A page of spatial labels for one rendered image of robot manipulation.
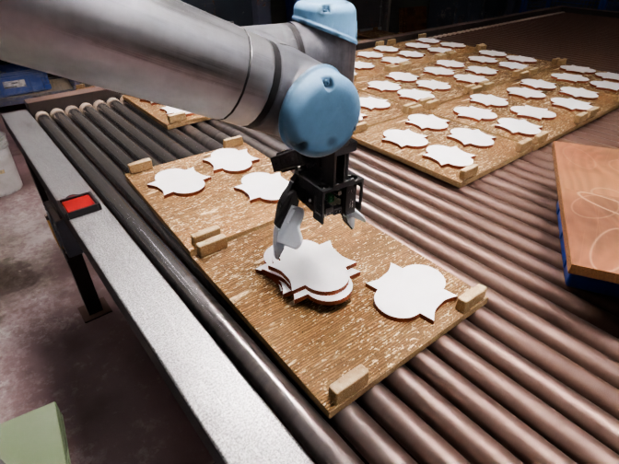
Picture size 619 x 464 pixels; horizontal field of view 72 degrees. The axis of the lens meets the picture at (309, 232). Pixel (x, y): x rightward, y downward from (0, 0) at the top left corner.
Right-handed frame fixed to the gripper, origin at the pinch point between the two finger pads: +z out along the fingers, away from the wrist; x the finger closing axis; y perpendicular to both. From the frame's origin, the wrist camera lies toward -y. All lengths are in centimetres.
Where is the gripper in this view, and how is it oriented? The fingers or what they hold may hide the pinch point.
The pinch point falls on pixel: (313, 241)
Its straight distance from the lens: 70.7
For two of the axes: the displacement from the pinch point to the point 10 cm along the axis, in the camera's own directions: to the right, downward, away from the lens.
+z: 0.0, 8.2, 5.7
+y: 5.6, 4.7, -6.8
